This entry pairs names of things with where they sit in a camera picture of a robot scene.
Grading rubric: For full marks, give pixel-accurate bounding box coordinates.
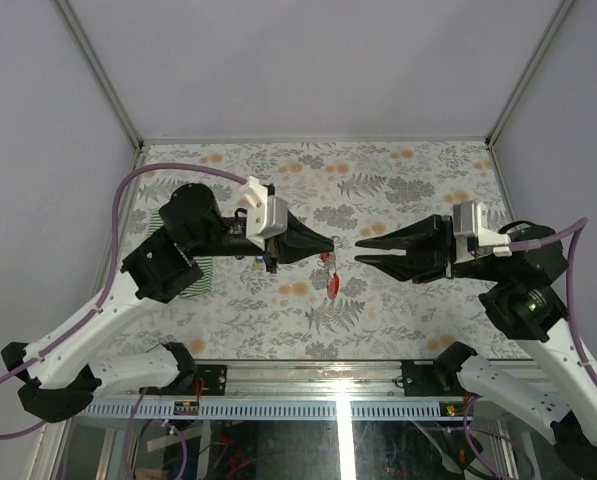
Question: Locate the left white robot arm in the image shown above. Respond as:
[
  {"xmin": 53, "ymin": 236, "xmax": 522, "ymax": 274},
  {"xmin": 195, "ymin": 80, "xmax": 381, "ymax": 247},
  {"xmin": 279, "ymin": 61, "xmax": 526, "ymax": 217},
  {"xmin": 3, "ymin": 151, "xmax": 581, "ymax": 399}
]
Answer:
[{"xmin": 1, "ymin": 178, "xmax": 334, "ymax": 423}]

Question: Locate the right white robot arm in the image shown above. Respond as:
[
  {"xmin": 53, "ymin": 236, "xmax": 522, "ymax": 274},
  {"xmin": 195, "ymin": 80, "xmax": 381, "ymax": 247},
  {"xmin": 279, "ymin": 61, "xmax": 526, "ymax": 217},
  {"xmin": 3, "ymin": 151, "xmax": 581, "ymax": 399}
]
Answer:
[{"xmin": 356, "ymin": 213, "xmax": 597, "ymax": 479}]

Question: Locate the red handled metal key tool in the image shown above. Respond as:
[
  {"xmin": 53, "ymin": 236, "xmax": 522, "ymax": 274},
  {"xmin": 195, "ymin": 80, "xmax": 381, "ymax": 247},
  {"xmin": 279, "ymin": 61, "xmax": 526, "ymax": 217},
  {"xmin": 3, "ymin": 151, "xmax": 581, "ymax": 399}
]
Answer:
[{"xmin": 323, "ymin": 252, "xmax": 341, "ymax": 300}]

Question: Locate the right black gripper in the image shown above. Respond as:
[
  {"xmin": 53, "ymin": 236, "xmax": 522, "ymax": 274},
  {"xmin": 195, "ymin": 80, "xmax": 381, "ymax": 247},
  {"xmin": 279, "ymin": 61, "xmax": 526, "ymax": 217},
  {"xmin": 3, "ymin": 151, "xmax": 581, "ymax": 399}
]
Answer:
[{"xmin": 352, "ymin": 210, "xmax": 508, "ymax": 281}]

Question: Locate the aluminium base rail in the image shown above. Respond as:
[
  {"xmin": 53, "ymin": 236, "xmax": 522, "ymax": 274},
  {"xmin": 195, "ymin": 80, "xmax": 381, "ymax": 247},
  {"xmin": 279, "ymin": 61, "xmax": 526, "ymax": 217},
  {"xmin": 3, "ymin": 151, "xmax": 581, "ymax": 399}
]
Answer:
[{"xmin": 83, "ymin": 360, "xmax": 465, "ymax": 422}]

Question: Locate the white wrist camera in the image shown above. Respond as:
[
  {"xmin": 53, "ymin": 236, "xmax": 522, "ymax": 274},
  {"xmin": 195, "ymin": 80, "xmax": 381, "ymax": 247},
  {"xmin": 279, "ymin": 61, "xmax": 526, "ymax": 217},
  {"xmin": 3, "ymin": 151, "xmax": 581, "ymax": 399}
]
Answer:
[
  {"xmin": 240, "ymin": 176, "xmax": 289, "ymax": 251},
  {"xmin": 452, "ymin": 200, "xmax": 512, "ymax": 263}
]

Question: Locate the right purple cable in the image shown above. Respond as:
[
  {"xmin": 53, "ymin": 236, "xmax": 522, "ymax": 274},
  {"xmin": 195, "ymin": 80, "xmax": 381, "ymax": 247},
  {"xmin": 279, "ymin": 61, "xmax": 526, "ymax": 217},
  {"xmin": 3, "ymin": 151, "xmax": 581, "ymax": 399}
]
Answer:
[{"xmin": 507, "ymin": 217, "xmax": 597, "ymax": 401}]

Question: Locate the green striped cloth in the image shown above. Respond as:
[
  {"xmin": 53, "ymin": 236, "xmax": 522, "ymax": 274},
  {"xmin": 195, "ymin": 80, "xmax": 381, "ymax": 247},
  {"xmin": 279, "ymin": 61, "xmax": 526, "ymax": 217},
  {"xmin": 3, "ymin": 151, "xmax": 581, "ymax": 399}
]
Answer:
[{"xmin": 147, "ymin": 211, "xmax": 214, "ymax": 299}]

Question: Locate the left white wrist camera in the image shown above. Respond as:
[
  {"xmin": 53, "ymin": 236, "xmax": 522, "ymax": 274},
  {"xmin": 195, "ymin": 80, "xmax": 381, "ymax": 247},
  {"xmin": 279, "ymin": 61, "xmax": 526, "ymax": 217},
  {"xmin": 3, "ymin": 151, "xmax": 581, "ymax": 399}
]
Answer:
[{"xmin": 240, "ymin": 176, "xmax": 289, "ymax": 251}]

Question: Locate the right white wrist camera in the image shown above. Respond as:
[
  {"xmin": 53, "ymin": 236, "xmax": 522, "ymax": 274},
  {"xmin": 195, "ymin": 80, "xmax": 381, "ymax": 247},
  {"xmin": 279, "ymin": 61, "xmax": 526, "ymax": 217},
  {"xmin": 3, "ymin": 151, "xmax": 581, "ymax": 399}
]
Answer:
[{"xmin": 452, "ymin": 200, "xmax": 512, "ymax": 263}]

